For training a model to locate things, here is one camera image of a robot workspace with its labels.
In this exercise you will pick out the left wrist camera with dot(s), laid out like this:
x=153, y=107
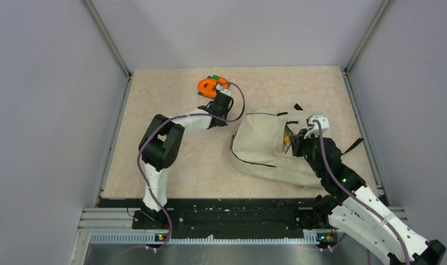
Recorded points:
x=221, y=90

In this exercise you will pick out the aluminium frame rail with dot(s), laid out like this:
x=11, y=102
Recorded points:
x=357, y=88
x=109, y=78

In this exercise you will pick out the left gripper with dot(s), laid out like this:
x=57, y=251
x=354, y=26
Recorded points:
x=223, y=122

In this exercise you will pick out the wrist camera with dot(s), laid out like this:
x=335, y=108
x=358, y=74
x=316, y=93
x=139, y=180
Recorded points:
x=221, y=90
x=317, y=125

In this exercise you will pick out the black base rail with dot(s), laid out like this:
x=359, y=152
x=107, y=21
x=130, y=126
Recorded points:
x=239, y=219

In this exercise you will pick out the orange plastic toy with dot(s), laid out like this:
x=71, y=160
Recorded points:
x=206, y=87

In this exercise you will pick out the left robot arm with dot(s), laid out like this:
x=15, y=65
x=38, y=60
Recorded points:
x=162, y=140

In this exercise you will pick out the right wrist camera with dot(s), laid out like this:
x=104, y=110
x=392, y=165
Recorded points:
x=317, y=125

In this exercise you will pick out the cream canvas backpack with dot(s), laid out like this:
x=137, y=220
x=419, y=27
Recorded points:
x=257, y=149

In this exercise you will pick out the aluminium frame rail left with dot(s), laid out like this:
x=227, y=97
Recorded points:
x=109, y=78

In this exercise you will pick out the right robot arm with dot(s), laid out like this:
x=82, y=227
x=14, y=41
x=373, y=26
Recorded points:
x=352, y=207

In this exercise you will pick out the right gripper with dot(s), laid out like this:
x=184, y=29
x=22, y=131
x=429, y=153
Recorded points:
x=297, y=140

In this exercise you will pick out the aluminium frame rail right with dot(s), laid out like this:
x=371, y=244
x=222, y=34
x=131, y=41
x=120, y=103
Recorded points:
x=357, y=88

